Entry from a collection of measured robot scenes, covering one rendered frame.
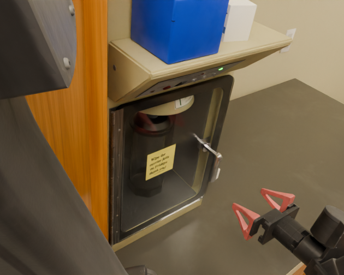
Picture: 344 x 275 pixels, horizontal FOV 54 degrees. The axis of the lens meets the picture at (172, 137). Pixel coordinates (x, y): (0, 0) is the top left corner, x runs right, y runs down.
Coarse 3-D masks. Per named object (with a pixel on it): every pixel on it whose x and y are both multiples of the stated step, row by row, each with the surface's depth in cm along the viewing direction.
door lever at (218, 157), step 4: (208, 144) 83; (204, 148) 83; (208, 148) 83; (212, 152) 82; (216, 152) 82; (216, 156) 81; (220, 156) 81; (212, 160) 83; (216, 160) 81; (220, 160) 81; (212, 164) 83; (216, 164) 82; (212, 168) 83; (216, 168) 83; (212, 172) 84; (216, 172) 84; (212, 176) 84; (212, 180) 85
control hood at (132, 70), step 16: (256, 32) 62; (272, 32) 63; (112, 48) 51; (128, 48) 50; (224, 48) 54; (240, 48) 55; (256, 48) 57; (272, 48) 60; (112, 64) 53; (128, 64) 49; (144, 64) 46; (160, 64) 47; (176, 64) 48; (192, 64) 49; (208, 64) 51; (224, 64) 57; (240, 64) 65; (112, 80) 54; (128, 80) 50; (144, 80) 47; (160, 80) 49; (112, 96) 56; (128, 96) 53
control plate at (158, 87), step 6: (222, 66) 57; (228, 66) 60; (198, 72) 54; (204, 72) 57; (210, 72) 59; (216, 72) 62; (174, 78) 52; (180, 78) 53; (186, 78) 56; (192, 78) 59; (198, 78) 61; (156, 84) 51; (162, 84) 53; (168, 84) 55; (174, 84) 58; (150, 90) 54; (156, 90) 57; (162, 90) 60; (138, 96) 56
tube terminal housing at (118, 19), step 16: (112, 0) 48; (128, 0) 50; (112, 16) 50; (128, 16) 51; (112, 32) 51; (128, 32) 53; (144, 96) 63; (192, 208) 101; (160, 224) 94; (128, 240) 88
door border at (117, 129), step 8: (120, 112) 60; (120, 120) 61; (112, 128) 60; (120, 128) 62; (112, 136) 61; (120, 136) 63; (120, 144) 64; (112, 152) 64; (120, 152) 66; (120, 160) 67; (112, 168) 66; (120, 168) 68; (112, 176) 68; (120, 176) 70; (120, 184) 71; (112, 192) 70; (120, 192) 73; (120, 200) 74; (112, 208) 74; (112, 224) 77
